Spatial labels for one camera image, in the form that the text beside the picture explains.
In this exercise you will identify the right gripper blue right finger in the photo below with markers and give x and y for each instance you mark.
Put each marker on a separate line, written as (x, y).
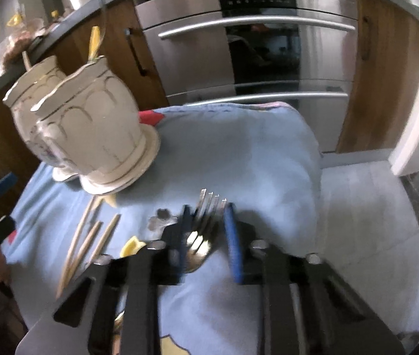
(305, 306)

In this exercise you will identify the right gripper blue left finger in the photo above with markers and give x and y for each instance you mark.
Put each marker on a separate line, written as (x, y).
(82, 320)

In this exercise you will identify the gold fork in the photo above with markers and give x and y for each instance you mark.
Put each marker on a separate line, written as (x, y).
(205, 224)

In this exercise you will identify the wooden chopstick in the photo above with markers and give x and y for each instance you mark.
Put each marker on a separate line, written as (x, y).
(82, 251)
(72, 247)
(104, 238)

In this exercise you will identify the yellow tulip plastic pick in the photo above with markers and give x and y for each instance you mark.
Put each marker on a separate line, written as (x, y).
(131, 247)

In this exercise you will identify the white ceramic double utensil holder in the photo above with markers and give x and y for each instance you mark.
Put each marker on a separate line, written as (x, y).
(85, 125)

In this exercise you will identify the blue cartoon cloth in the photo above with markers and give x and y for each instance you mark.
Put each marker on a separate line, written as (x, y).
(264, 161)

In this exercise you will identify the yellow pick in holder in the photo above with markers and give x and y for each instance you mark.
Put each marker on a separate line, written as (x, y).
(94, 43)

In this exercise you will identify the stainless steel built-in oven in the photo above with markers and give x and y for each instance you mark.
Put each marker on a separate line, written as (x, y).
(301, 52)

